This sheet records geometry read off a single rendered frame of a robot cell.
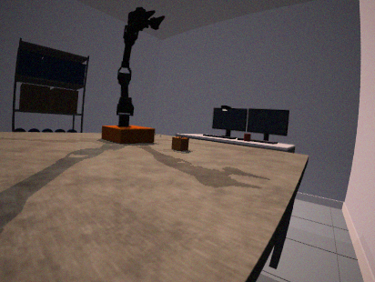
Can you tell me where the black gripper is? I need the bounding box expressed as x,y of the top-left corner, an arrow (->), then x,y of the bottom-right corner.
132,10 -> 165,31

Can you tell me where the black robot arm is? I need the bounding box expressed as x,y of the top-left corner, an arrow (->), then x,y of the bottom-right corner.
117,12 -> 139,127

